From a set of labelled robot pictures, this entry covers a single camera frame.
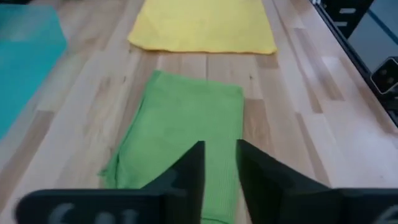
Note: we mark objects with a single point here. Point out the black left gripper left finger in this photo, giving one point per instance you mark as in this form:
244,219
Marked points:
174,202

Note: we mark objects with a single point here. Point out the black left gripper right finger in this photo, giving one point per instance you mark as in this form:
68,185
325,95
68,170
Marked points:
280,199

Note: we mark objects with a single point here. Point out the green microfiber towel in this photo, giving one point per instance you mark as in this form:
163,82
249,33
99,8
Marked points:
186,118

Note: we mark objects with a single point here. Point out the yellow microfiber towel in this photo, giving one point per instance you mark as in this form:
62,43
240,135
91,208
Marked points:
202,28

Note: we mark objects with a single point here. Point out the teal plastic basket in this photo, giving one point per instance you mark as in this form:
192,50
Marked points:
25,62

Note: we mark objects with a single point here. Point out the black aluminium table frame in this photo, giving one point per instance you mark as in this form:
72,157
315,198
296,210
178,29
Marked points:
360,63

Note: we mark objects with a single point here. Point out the small black table camera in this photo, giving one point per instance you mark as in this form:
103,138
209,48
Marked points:
385,76

